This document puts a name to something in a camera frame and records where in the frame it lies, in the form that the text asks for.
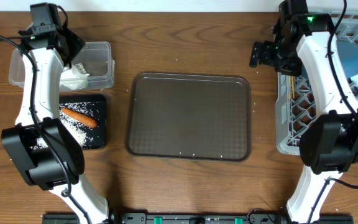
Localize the wooden chopstick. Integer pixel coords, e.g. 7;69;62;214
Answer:
288;76;292;102
290;77;295;100

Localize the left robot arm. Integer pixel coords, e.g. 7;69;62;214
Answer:
1;24;109;223

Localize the brown serving tray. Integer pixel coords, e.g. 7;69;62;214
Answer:
125;72;252;162

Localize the black plastic tray bin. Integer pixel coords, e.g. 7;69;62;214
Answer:
60;94;107;149

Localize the aluminium foil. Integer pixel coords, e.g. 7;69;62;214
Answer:
71;63;87;75

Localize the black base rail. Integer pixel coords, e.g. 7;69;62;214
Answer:
41;212;354;224

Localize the large blue plate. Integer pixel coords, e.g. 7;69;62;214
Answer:
337;41;358;78

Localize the white tissue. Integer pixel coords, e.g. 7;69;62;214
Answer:
60;67;89;90

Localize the orange carrot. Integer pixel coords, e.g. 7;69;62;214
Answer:
61;108;98;128

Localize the clear plastic bin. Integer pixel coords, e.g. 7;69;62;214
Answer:
8;41;116;93

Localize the grey dishwasher rack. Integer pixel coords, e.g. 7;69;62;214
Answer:
275;11;358;156

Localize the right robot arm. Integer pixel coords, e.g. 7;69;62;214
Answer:
250;11;358;223

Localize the pile of white rice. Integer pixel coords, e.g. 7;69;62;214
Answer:
31;101;98;150

